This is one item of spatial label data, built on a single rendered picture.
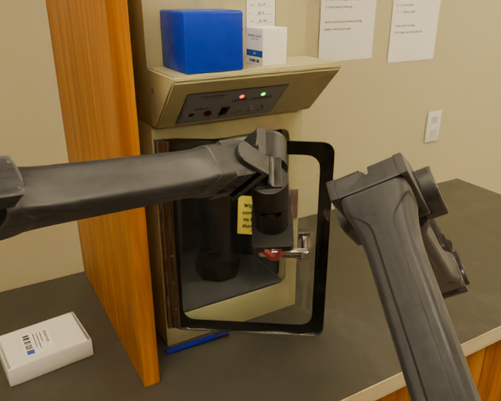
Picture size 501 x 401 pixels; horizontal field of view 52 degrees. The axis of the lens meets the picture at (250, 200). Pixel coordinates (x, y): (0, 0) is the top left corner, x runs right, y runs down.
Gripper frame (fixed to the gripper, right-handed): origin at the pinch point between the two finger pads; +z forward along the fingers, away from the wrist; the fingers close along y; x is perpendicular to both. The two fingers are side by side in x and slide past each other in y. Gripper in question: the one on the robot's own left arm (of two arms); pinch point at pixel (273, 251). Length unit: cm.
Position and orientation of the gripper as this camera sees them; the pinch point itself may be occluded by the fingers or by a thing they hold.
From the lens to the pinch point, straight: 91.2
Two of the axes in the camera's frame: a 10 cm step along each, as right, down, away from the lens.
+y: -0.1, 7.8, -6.2
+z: 0.8, 6.2, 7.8
